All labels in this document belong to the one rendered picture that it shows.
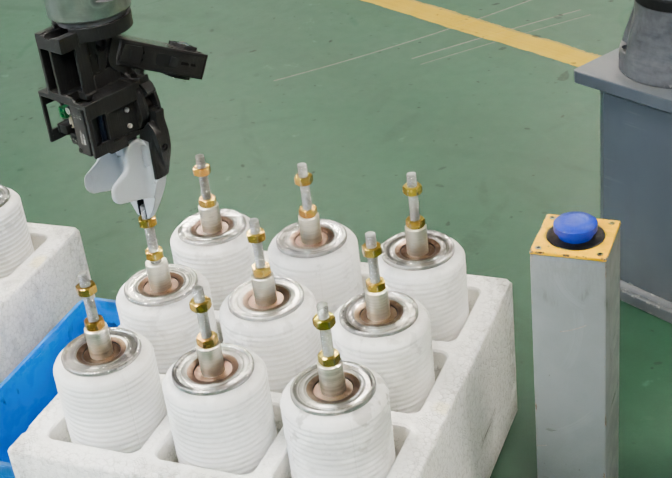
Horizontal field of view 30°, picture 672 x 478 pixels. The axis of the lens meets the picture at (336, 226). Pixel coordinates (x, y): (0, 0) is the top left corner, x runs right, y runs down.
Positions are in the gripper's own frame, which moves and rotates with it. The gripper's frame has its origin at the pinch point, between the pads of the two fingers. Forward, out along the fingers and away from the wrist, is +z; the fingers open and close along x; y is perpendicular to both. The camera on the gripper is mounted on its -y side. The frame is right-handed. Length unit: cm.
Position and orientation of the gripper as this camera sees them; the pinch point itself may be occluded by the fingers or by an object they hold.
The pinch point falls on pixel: (149, 200)
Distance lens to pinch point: 124.5
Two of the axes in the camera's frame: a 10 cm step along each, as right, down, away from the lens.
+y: -6.7, 4.3, -6.1
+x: 7.3, 2.7, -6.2
